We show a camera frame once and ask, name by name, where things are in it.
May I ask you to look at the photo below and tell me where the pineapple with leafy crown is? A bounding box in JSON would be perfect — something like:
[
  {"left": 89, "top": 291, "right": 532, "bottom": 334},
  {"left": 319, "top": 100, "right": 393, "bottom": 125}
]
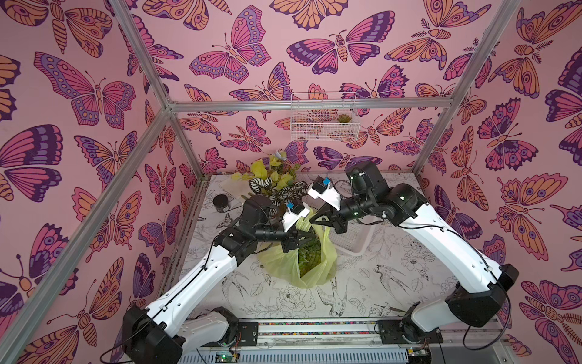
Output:
[{"left": 297, "top": 238, "right": 321, "bottom": 278}]

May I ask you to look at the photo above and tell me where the yellow-green plastic bag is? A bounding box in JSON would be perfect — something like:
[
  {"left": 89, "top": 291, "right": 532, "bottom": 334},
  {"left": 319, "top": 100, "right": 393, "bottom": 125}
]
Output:
[{"left": 259, "top": 212, "right": 337, "bottom": 289}]

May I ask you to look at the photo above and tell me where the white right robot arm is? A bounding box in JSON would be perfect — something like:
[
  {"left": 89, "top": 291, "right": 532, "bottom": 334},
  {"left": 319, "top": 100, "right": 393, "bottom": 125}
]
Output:
[{"left": 309, "top": 162, "right": 519, "bottom": 343}]

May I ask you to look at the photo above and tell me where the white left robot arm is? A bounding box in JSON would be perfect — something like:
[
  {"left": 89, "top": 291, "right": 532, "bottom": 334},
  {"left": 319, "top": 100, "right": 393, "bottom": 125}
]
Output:
[{"left": 120, "top": 195, "right": 311, "bottom": 363}]

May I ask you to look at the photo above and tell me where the white perforated plastic basket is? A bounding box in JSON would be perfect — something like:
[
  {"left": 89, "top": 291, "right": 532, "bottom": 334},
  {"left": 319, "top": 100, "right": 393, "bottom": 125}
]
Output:
[{"left": 329, "top": 202, "right": 376, "bottom": 256}]

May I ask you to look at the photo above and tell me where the potted plant with striped leaves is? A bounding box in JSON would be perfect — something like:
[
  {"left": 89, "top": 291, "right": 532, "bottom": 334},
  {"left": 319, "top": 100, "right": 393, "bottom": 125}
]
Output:
[{"left": 231, "top": 150, "right": 309, "bottom": 206}]

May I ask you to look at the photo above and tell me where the black round jar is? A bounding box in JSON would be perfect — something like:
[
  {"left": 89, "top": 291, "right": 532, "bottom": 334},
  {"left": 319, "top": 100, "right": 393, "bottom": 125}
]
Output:
[{"left": 212, "top": 194, "right": 230, "bottom": 213}]

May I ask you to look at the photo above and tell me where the small green plant in basket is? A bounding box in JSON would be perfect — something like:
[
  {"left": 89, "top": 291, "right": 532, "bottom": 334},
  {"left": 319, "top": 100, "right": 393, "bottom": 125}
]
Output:
[{"left": 337, "top": 114, "right": 353, "bottom": 124}]

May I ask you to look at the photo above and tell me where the green circuit board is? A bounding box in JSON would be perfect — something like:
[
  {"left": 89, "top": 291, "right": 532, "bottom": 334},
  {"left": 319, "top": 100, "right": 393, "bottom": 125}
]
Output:
[{"left": 215, "top": 352, "right": 239, "bottom": 363}]

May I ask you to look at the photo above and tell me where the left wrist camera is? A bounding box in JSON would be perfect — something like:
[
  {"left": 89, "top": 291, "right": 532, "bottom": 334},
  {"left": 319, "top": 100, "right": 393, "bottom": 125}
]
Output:
[{"left": 281, "top": 202, "right": 311, "bottom": 232}]

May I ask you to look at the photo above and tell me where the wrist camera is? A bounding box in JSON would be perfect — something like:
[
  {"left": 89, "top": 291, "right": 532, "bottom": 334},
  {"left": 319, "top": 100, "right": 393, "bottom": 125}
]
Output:
[
  {"left": 308, "top": 176, "right": 342, "bottom": 211},
  {"left": 281, "top": 202, "right": 311, "bottom": 232}
]

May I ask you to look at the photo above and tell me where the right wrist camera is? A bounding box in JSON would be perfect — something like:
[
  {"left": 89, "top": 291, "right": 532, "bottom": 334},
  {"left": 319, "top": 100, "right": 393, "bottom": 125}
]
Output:
[{"left": 308, "top": 176, "right": 342, "bottom": 211}]

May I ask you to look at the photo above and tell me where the white wire wall basket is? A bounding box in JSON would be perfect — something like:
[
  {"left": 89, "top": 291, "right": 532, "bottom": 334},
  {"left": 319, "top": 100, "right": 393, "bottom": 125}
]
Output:
[{"left": 288, "top": 92, "right": 361, "bottom": 143}]

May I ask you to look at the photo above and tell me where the perforated grey cable duct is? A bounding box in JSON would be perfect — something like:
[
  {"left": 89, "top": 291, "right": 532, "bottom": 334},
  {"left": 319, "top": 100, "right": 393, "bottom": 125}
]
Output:
[{"left": 179, "top": 348, "right": 409, "bottom": 363}]

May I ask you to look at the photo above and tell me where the aluminium frame rail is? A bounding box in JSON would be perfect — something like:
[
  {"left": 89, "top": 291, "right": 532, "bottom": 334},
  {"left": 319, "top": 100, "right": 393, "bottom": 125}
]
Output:
[{"left": 242, "top": 316, "right": 501, "bottom": 342}]

